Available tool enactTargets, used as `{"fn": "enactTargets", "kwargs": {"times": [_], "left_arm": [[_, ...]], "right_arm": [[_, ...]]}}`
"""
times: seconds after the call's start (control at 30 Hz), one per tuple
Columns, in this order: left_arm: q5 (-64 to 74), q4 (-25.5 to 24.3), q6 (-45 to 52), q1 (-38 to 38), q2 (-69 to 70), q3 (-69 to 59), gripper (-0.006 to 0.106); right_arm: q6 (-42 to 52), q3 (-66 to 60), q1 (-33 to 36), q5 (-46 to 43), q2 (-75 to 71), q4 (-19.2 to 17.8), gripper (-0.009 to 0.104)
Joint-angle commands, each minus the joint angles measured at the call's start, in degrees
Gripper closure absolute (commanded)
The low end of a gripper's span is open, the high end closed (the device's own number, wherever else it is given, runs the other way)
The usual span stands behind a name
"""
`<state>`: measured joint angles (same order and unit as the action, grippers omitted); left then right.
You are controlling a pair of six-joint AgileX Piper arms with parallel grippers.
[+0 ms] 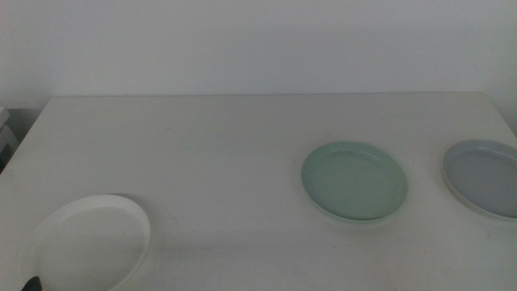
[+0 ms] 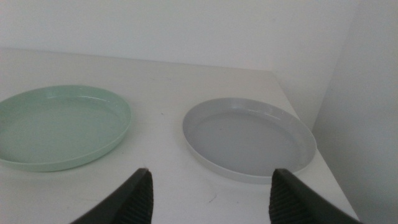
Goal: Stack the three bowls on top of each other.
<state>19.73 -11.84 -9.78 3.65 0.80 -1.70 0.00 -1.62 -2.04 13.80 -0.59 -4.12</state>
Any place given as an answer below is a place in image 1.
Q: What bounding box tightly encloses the white shallow bowl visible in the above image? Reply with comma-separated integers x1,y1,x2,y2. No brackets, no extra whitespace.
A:
19,194,152,291

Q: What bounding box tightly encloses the grey shallow bowl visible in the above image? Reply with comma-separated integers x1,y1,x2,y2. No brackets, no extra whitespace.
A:
442,139,517,221

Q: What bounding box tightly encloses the pale green shallow bowl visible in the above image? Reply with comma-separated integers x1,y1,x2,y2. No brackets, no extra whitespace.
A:
301,140,409,223

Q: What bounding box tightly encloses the white side shelf unit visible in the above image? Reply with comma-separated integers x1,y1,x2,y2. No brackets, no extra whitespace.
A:
0,105,20,162

